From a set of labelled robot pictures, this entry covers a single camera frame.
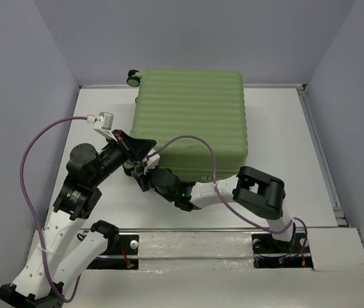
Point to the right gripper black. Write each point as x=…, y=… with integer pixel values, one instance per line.
x=151, y=171

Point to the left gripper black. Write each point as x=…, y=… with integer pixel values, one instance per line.
x=139, y=147

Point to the green suitcase with blue lining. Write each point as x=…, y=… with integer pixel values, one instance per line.
x=197, y=117

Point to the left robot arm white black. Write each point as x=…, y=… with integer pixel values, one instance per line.
x=51, y=270

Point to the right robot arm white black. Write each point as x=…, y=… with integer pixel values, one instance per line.
x=258, y=192

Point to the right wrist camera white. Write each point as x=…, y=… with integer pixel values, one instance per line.
x=151, y=160

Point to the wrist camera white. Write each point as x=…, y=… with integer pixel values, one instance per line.
x=102, y=124
x=151, y=160

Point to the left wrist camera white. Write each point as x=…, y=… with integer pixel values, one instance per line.
x=102, y=124

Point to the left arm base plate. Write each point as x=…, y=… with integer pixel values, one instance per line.
x=120, y=256

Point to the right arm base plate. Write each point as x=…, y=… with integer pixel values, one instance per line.
x=269, y=253

